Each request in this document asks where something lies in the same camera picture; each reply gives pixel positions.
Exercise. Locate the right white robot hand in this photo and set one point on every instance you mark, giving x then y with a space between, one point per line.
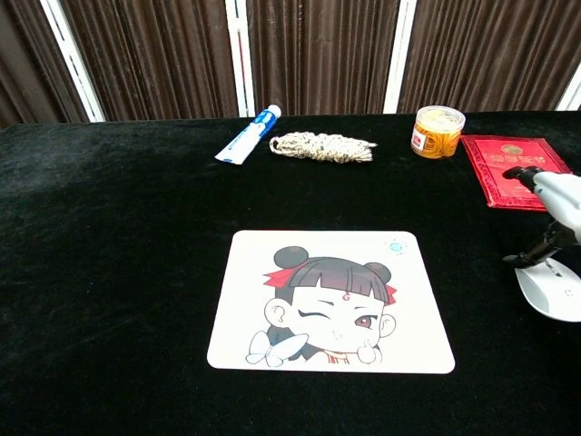
563 195

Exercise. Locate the white computer mouse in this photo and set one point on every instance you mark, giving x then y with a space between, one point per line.
554 295

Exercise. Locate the cartoon girl mouse pad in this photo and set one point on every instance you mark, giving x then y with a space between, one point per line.
408 336

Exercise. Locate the red certificate booklet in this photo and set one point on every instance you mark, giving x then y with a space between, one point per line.
495 177

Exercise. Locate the clear jar of rubber bands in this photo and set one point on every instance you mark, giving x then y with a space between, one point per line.
436 134

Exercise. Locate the brown curtain panel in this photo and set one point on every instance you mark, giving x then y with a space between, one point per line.
322 54
485 54
154 54
27 59

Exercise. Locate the blue white toothpaste tube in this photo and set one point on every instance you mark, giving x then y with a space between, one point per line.
245 141

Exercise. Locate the black velvet table cloth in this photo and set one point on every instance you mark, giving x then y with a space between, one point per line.
113 272

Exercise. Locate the white frame post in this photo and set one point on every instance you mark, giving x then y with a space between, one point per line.
72 61
238 59
399 54
572 91

